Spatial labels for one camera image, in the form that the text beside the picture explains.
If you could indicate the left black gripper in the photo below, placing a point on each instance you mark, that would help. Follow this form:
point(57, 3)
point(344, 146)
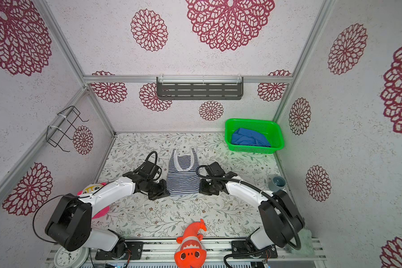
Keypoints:
point(163, 192)

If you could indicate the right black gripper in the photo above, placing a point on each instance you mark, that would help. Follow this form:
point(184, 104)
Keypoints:
point(202, 190)

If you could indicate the blue white striped tank top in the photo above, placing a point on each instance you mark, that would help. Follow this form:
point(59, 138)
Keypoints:
point(182, 178)

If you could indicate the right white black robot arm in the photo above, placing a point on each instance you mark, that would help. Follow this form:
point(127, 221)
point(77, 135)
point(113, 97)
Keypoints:
point(280, 218)

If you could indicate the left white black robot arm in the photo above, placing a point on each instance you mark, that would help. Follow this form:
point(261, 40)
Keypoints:
point(71, 223)

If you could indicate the grey blue cup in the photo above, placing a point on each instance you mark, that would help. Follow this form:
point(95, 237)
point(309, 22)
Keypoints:
point(277, 183)

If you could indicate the pink white plush doll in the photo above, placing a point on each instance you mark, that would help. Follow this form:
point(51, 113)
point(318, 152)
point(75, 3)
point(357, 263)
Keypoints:
point(90, 189)

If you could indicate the red fish plush toy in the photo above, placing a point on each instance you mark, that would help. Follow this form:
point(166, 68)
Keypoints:
point(191, 253)

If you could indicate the green plastic basket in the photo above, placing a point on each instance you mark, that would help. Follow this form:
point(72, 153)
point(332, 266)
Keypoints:
point(269, 129)

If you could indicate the green folded towel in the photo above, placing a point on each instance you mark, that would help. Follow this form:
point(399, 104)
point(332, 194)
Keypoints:
point(307, 248)

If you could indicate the white alarm clock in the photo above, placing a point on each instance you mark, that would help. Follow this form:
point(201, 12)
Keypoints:
point(66, 259)

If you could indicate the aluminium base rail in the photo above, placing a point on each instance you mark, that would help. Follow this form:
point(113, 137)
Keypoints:
point(221, 253)

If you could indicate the grey wall shelf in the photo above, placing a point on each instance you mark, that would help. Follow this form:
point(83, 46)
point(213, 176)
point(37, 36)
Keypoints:
point(172, 90)

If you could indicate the black wire rack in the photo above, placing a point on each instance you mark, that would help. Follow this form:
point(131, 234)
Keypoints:
point(56, 133)

